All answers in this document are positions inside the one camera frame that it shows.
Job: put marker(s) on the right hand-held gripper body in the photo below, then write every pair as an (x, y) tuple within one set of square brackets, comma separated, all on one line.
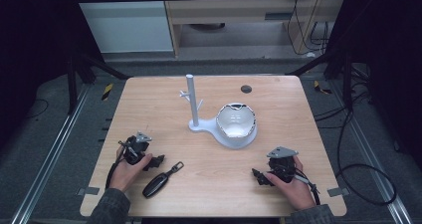
[(282, 164)]

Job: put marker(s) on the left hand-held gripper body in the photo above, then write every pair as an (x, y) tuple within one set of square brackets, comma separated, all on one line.
[(135, 147)]

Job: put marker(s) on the person's left hand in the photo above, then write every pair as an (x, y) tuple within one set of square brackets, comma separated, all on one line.
[(126, 174)]

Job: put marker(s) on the person's right hand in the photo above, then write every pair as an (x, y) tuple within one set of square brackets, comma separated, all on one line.
[(295, 190)]

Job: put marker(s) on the black car key fob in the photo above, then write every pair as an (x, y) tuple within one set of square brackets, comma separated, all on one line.
[(159, 182)]

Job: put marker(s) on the yellow and black tape strip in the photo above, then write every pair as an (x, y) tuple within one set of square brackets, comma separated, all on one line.
[(107, 91), (321, 88)]

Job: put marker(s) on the white key stand with pole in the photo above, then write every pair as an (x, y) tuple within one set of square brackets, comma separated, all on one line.
[(194, 101)]

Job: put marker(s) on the dark round table grommet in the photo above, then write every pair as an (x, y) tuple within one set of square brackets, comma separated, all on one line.
[(246, 89)]

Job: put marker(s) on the black metal stand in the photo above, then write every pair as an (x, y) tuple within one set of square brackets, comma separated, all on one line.
[(71, 84), (347, 81)]

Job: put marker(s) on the white cabinet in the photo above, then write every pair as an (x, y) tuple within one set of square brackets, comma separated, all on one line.
[(126, 25)]

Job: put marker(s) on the dark curtain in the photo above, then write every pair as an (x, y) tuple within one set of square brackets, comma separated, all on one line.
[(391, 68), (33, 51)]

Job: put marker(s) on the grey metal table bracket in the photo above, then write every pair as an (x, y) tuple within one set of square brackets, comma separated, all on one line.
[(88, 191), (338, 192)]

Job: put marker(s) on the metal floor rail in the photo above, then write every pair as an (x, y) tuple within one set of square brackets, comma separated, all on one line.
[(49, 157), (371, 157)]

